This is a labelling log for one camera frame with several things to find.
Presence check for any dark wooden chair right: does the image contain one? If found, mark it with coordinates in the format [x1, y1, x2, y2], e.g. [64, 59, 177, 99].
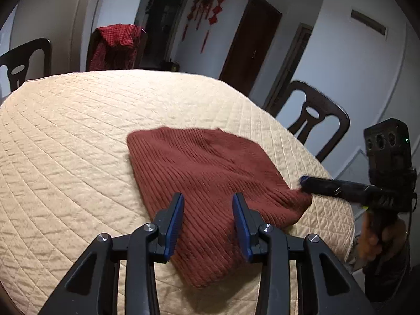
[265, 80, 350, 163]

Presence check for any dark wooden chair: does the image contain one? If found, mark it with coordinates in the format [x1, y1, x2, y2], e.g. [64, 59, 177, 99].
[265, 80, 350, 163]
[1, 38, 52, 92]

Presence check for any rust red knit sweater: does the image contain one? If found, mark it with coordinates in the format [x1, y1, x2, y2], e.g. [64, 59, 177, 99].
[127, 127, 312, 288]

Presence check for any chair with red garment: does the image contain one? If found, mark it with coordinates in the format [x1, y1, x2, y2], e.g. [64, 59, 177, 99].
[85, 24, 150, 73]

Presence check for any beige refrigerator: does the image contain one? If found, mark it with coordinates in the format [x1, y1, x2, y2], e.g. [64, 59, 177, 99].
[10, 0, 99, 75]

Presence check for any red Chinese knot middle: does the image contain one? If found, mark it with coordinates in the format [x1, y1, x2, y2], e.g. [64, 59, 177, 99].
[196, 0, 214, 31]

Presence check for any red checkered garment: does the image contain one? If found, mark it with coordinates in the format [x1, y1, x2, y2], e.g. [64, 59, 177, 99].
[87, 23, 143, 73]

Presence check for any right hand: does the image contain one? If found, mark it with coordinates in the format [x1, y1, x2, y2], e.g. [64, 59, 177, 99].
[357, 212, 407, 262]

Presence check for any dark brown door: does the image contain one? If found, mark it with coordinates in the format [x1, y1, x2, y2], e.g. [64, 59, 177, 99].
[219, 0, 283, 96]

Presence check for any beige quilted table cover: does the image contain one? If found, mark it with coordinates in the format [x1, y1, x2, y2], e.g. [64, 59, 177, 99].
[0, 68, 357, 315]

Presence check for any red Chinese knot right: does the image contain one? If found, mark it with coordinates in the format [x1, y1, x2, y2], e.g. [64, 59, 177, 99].
[200, 0, 225, 53]

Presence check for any dark open doorway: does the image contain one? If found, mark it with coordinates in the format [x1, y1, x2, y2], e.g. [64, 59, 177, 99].
[139, 0, 187, 70]

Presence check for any dark wooden chair left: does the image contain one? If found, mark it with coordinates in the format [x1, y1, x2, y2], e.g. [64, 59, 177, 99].
[1, 38, 52, 92]

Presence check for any red chinese knot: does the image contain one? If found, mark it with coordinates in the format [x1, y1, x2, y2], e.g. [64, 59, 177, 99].
[200, 0, 225, 53]
[196, 0, 214, 31]
[182, 0, 201, 42]

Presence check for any window with grille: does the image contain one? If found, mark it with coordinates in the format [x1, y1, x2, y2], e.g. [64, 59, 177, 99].
[263, 23, 313, 114]

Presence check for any red Chinese knot left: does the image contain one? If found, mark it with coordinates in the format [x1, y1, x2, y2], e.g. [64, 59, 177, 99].
[182, 0, 201, 42]

